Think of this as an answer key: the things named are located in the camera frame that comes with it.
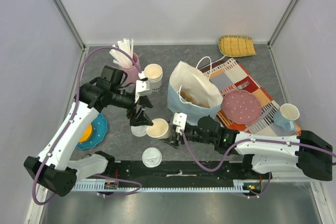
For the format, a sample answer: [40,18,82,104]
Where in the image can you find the white paper coffee cup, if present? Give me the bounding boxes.
[146,118,173,140]

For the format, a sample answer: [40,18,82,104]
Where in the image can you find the blue white paper bag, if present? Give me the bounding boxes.
[167,61,223,125]

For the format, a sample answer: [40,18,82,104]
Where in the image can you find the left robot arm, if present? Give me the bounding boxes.
[24,66,153,197]

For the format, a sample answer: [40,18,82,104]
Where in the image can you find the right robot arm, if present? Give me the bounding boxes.
[169,113,335,182]

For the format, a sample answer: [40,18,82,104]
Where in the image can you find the white plastic cup lid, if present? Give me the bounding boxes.
[131,125,147,137]

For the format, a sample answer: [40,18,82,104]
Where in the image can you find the blue dotted plate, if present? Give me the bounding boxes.
[76,113,108,150]

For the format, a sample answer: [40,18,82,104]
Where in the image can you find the pink straw holder cup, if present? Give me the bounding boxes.
[119,52,141,84]

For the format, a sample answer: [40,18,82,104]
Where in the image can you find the stack of paper cups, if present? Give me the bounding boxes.
[144,63,163,91]

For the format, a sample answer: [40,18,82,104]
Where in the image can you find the orange bowl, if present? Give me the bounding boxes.
[79,124,93,143]

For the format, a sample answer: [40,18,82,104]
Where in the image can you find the bundle of wrapped straws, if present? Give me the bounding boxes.
[109,37,135,68]

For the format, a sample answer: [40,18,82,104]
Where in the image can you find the pink dotted plate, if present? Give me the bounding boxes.
[221,90,262,125]

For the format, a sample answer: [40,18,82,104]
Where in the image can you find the colourful patchwork placemat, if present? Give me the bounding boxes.
[200,58,301,136]

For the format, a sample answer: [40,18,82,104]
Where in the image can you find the yellow woven basket tray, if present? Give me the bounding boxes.
[218,35,256,58]

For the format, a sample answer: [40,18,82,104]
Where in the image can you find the light blue mug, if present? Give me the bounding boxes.
[273,103,300,131]

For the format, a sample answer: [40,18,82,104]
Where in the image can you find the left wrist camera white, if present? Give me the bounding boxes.
[135,80,152,103]

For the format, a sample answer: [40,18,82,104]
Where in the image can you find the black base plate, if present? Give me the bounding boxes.
[102,161,272,187]

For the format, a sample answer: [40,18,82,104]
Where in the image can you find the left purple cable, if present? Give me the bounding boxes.
[32,46,148,206]

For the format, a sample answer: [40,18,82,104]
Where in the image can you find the pink handled fork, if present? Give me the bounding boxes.
[222,81,250,95]

